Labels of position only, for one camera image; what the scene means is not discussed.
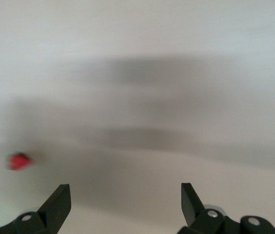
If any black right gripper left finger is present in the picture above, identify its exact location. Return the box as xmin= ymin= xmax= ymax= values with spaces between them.
xmin=0 ymin=184 xmax=72 ymax=234

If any plain red strawberry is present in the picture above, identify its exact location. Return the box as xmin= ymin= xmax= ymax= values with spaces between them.
xmin=7 ymin=153 xmax=36 ymax=171

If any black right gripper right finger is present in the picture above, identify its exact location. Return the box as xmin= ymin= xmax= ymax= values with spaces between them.
xmin=177 ymin=182 xmax=275 ymax=234

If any large table cover mat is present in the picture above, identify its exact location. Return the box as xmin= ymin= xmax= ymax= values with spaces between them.
xmin=0 ymin=0 xmax=275 ymax=234

